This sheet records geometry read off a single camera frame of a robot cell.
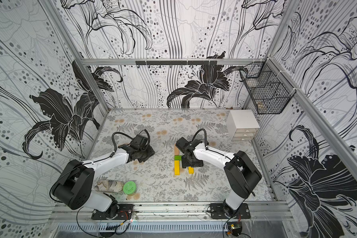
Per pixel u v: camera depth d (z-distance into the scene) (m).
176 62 0.89
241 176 0.45
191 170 0.86
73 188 0.43
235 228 0.70
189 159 0.68
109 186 0.78
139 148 0.69
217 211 0.72
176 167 0.88
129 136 0.80
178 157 0.93
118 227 0.70
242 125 0.91
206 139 0.62
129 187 0.77
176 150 0.95
